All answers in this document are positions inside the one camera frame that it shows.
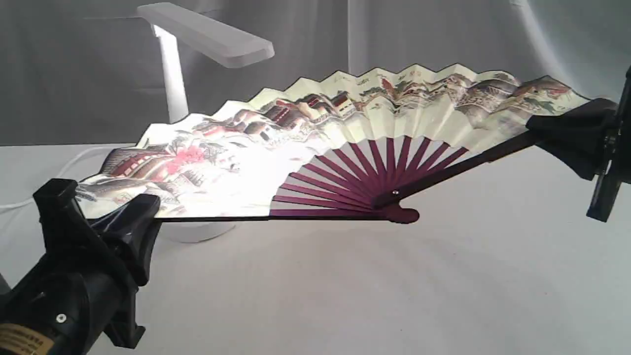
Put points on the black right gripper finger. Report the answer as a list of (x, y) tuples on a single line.
[(584, 158), (581, 126)]

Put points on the white desk lamp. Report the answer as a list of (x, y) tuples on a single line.
[(228, 46)]

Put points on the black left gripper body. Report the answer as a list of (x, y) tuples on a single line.
[(78, 290)]

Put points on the painted folding paper fan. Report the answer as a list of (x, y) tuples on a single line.
[(324, 149)]

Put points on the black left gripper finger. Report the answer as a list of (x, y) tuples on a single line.
[(131, 219), (134, 245)]

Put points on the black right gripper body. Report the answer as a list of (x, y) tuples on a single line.
[(615, 163)]

